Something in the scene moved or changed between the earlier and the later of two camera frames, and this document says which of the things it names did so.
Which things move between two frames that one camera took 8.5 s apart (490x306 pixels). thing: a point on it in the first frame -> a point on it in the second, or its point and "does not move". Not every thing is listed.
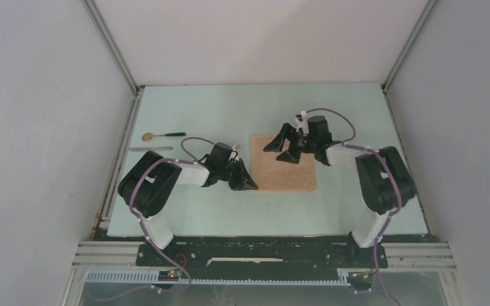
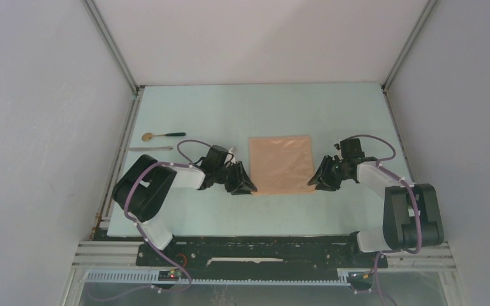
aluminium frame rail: [108, 255] does not move
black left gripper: [244, 182] does not move
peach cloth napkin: [267, 174] does not move
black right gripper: [275, 145] -> [323, 173]
